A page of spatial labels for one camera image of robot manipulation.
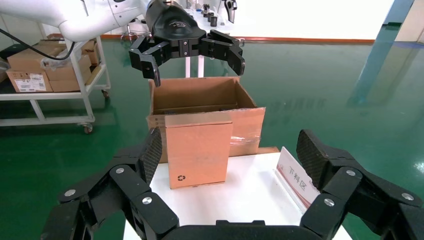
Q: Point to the black bag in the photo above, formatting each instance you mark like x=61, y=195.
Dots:
x=13, y=51

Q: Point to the plain cardboard box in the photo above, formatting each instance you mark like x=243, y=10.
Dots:
x=91, y=51
x=68, y=71
x=30, y=58
x=64, y=85

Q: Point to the cardboard box with white label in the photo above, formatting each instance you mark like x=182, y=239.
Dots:
x=28, y=81

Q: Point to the dark tool on stand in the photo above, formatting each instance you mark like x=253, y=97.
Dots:
x=231, y=10

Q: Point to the white red sign placard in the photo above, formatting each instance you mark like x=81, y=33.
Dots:
x=296, y=179

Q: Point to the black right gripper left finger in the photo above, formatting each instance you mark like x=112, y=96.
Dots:
x=126, y=185

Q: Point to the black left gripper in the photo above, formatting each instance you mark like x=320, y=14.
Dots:
x=172, y=26

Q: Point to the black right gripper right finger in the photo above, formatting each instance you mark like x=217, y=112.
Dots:
x=351, y=188

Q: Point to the large open cardboard box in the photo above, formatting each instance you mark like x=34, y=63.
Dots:
x=198, y=94

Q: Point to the white wheeled shelf cart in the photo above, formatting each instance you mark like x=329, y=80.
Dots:
x=79, y=96

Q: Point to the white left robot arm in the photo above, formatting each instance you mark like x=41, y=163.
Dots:
x=82, y=16

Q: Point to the small cardboard box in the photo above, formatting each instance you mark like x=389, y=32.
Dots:
x=198, y=152

